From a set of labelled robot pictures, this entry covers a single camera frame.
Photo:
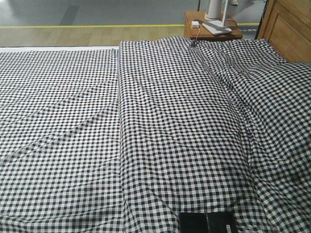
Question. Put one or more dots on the black smartphone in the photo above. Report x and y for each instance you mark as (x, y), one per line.
(217, 222)

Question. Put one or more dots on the checkered bed sheet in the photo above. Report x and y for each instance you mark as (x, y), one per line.
(59, 142)

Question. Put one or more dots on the checkered duvet cover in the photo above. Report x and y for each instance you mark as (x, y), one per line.
(211, 127)

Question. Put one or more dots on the wooden nightstand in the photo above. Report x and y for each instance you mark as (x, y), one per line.
(198, 28)

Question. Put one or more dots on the white power adapter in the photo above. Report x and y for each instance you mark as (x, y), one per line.
(195, 24)

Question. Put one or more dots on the white cylindrical fan base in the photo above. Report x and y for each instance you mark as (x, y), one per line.
(213, 10)

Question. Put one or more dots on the wooden headboard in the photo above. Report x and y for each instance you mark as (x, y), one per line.
(286, 25)

